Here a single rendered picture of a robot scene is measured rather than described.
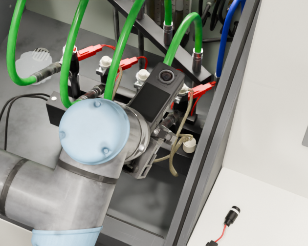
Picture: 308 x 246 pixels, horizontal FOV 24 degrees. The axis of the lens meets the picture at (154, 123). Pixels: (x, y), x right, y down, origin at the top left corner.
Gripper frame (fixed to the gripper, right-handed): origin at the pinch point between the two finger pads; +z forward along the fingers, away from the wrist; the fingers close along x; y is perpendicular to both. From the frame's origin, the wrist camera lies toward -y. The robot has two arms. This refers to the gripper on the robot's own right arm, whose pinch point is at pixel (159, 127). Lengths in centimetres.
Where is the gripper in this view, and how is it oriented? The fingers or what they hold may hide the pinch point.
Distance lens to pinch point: 114.0
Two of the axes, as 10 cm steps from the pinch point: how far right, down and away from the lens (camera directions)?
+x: 8.5, 4.9, -2.1
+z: 2.1, 0.5, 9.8
